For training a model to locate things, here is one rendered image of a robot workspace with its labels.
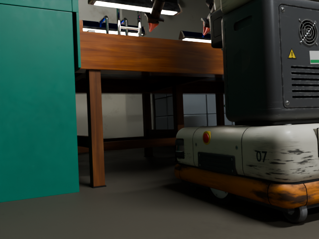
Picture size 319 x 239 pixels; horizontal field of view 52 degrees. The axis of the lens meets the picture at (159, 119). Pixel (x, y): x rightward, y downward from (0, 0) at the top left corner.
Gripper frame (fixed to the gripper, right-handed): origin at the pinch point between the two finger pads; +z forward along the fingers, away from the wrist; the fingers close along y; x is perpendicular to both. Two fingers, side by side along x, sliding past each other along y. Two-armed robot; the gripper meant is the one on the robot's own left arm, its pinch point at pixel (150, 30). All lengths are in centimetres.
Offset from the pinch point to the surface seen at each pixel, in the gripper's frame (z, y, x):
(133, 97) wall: 208, -99, -162
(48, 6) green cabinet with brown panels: -14, 60, 12
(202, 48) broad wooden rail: -2.8, -26.3, 19.1
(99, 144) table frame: 32, 38, 57
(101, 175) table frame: 42, 38, 68
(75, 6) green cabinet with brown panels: -15, 48, 11
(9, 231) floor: 8, 82, 105
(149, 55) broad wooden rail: 1.2, 8.8, 23.5
